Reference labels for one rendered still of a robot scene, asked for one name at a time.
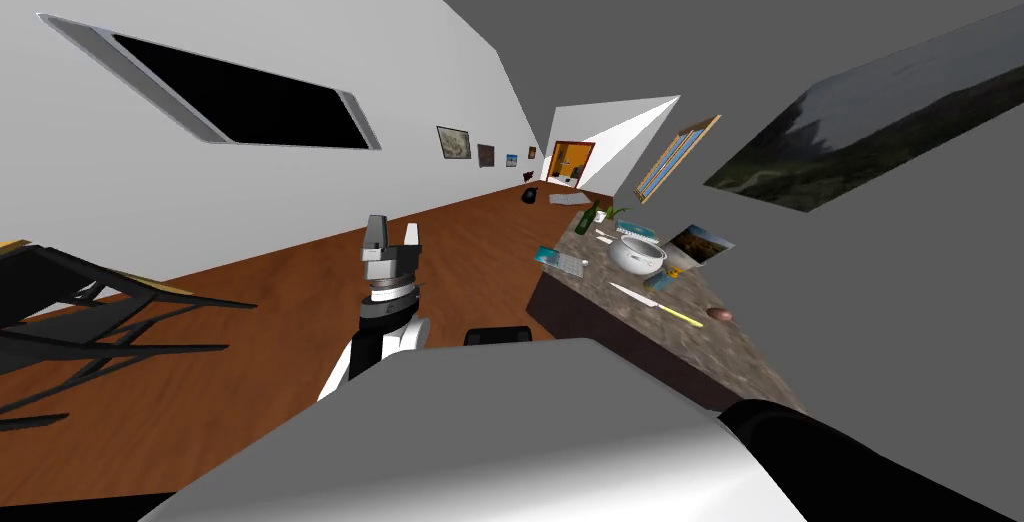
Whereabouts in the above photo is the knife with yellow handle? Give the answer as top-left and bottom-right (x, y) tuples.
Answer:
(609, 281), (705, 329)

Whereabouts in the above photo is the landscape photo card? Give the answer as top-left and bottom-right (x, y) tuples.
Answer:
(665, 223), (736, 269)

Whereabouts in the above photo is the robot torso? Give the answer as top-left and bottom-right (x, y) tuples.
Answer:
(140, 326), (811, 522)

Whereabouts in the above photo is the orange doorway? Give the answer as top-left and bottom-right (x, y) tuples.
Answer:
(547, 140), (597, 190)

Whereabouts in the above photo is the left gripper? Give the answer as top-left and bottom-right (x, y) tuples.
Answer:
(361, 215), (423, 283)

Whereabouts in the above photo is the grey framed picture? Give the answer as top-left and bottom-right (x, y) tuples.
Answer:
(435, 125), (473, 161)

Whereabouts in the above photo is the dark window with grey frame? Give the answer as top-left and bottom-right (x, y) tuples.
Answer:
(36, 12), (383, 152)

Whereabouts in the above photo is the window with wooden frame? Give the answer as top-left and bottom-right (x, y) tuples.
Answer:
(634, 113), (723, 205)

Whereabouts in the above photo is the large landscape picture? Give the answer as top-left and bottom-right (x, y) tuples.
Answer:
(703, 0), (1024, 214)

